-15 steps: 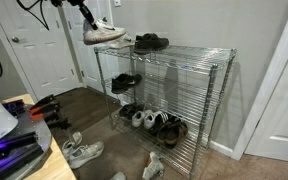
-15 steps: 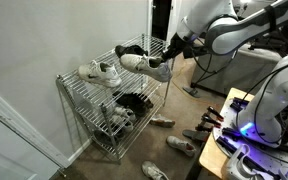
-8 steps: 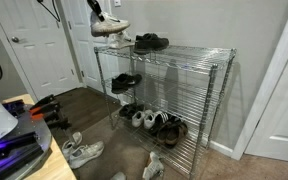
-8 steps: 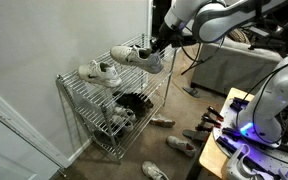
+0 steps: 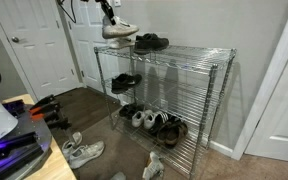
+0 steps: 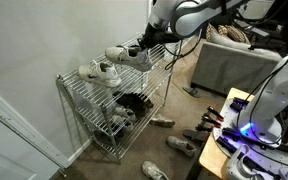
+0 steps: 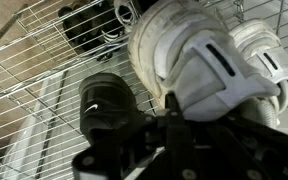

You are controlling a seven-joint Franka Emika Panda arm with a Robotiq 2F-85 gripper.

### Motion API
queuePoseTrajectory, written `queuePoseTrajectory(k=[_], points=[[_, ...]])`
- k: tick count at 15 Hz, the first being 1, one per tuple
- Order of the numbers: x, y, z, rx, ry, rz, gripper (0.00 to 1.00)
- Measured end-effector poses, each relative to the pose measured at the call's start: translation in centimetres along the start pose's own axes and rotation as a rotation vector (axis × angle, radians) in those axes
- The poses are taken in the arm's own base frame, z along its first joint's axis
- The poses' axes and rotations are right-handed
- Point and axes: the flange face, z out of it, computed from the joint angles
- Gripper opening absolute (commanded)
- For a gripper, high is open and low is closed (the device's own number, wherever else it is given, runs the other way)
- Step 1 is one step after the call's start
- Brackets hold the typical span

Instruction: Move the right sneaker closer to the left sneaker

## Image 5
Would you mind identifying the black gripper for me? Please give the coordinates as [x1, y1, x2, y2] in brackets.
[95, 0, 118, 26]

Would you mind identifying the plain black sneaker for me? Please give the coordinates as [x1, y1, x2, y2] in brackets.
[117, 73, 143, 88]
[111, 77, 135, 95]

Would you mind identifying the small white sneaker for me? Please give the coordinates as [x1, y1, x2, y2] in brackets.
[142, 111, 158, 130]
[131, 110, 147, 129]

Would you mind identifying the light grey laced sneaker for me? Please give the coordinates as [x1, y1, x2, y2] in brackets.
[61, 131, 84, 161]

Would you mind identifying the grey sneaker with orange lining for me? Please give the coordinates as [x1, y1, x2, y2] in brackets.
[68, 140, 106, 170]

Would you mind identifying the white panel door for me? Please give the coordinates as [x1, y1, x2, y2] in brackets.
[232, 0, 288, 165]
[65, 0, 122, 94]

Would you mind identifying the white door with silver knob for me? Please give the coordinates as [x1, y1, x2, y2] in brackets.
[0, 0, 82, 101]

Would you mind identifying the black low shoe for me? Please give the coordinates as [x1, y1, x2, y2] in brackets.
[118, 102, 142, 120]

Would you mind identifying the black white striped slide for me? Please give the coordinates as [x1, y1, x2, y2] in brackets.
[149, 111, 172, 135]

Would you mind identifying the brown leather sandal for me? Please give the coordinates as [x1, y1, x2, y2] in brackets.
[156, 118, 182, 148]
[170, 116, 189, 139]

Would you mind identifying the light wooden table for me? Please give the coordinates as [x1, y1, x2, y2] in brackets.
[2, 93, 78, 180]

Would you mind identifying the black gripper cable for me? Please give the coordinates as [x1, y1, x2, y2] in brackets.
[55, 0, 78, 24]

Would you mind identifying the chrome wire shoe rack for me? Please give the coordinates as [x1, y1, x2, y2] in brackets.
[93, 44, 238, 179]

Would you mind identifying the black metal mounting bracket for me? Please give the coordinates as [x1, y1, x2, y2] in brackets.
[0, 131, 39, 160]
[2, 99, 27, 117]

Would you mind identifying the round metal base plate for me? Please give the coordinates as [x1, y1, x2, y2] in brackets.
[0, 103, 54, 180]

